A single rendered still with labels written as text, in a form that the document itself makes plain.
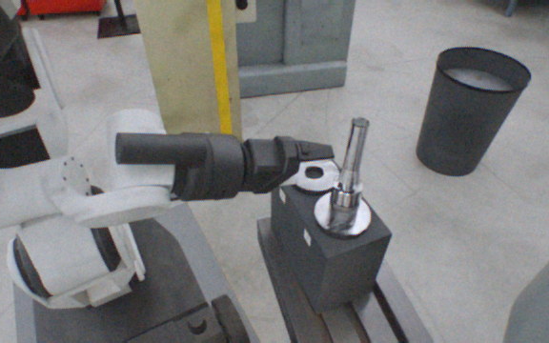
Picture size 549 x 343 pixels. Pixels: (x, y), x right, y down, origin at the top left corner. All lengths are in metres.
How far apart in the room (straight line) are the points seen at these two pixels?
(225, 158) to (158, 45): 1.42
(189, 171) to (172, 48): 1.44
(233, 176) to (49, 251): 0.40
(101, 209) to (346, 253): 0.35
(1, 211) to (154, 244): 0.84
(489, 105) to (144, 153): 1.96
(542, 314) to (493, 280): 1.89
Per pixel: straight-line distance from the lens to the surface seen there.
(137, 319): 1.20
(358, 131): 0.50
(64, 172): 0.49
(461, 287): 2.03
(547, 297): 0.24
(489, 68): 2.58
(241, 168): 0.48
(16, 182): 0.51
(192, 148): 0.43
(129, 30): 4.27
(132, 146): 0.41
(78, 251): 0.76
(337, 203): 0.58
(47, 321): 1.30
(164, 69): 1.91
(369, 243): 0.61
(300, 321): 0.74
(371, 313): 0.76
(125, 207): 0.44
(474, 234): 2.26
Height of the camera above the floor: 1.60
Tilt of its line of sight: 44 degrees down
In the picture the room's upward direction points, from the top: straight up
